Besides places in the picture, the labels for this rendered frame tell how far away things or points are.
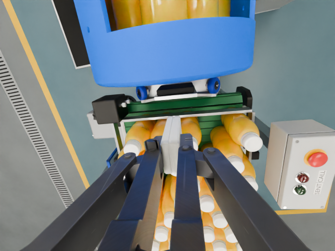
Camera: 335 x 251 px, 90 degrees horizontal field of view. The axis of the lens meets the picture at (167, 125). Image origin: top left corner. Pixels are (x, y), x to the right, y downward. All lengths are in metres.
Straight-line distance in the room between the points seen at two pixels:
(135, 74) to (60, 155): 1.97
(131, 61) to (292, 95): 1.58
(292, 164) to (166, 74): 0.36
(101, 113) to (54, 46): 1.33
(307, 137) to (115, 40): 0.40
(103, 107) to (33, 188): 2.26
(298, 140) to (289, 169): 0.07
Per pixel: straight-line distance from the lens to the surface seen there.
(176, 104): 0.56
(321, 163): 0.48
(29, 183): 2.66
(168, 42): 0.20
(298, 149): 0.46
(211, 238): 0.61
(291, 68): 1.66
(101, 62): 0.25
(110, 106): 0.49
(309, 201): 0.56
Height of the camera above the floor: 1.44
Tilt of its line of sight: 68 degrees down
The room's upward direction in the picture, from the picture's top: 166 degrees counter-clockwise
